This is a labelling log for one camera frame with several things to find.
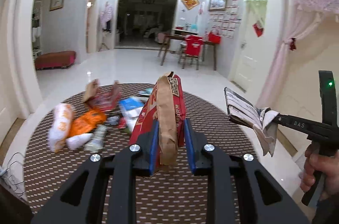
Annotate red brown paper snack bag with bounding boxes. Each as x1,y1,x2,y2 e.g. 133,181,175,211
129,72,186,170

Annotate small white plastic bottle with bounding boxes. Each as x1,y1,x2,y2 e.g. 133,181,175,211
65,133,93,150

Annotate right hand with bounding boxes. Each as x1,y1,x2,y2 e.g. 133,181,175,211
300,145,339,200

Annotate red torn cardboard box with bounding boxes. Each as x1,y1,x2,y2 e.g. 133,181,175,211
83,79,121,112

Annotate orange snack packet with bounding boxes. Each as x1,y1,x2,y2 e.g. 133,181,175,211
68,109,107,138

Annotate chair with red shirt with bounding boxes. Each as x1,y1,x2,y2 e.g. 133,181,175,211
178,35,204,70

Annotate white orange plastic bag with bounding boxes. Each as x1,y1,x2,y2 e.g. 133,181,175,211
48,103,74,153

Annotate dark wooden dining table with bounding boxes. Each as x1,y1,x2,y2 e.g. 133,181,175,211
158,34,218,71

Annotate red gift bag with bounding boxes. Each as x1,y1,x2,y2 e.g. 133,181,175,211
208,28,222,44

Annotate red paper door decoration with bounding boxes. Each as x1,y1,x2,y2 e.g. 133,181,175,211
252,19,264,38

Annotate pink curtain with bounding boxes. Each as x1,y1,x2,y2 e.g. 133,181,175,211
255,0,339,109

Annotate maroon upholstered bench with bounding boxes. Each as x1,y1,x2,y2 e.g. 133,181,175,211
35,51,76,70

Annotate white coat rack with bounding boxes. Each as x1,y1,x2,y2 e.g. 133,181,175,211
99,1,113,51

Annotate red diamond wall decoration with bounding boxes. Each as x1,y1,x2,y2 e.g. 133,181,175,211
181,0,200,10

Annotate framed picture right wall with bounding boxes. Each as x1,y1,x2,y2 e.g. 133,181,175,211
208,0,228,11

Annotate framed picture wall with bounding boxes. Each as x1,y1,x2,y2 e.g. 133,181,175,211
208,0,228,11
49,0,64,11

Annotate white cables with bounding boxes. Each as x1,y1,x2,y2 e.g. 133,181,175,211
0,151,27,199

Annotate framed picture left wall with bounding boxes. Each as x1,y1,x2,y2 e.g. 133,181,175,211
49,0,64,11

